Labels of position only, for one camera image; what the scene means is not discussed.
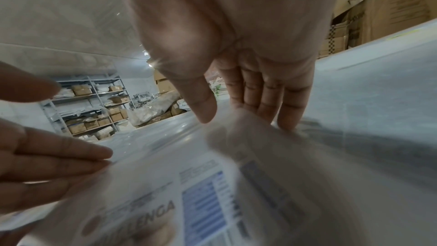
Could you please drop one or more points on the person's right hand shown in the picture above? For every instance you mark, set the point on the person's right hand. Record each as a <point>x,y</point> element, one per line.
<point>239,10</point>

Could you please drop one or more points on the person's left hand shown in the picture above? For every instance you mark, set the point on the person's left hand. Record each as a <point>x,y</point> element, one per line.
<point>41,158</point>

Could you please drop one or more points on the stack of clear bags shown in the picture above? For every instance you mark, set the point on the stack of clear bags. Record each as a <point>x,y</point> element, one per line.
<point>239,199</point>

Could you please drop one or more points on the grey metal shelf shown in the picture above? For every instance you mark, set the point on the grey metal shelf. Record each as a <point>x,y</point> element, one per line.
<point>85,104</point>

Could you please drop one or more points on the cardboard box with checker pattern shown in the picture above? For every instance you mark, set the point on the cardboard box with checker pattern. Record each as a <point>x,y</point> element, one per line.
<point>333,42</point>

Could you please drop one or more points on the heap of tilted cardboard boxes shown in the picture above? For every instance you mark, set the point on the heap of tilted cardboard boxes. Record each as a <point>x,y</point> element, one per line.
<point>164,83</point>

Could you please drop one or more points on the white sack with blue print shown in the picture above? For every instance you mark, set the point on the white sack with blue print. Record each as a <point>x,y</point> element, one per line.
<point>184,104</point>

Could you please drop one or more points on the large brown cardboard box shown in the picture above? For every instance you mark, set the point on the large brown cardboard box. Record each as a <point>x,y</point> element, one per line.
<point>392,4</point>

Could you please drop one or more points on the grey table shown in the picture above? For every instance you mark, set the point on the grey table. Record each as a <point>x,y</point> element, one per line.
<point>375,91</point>

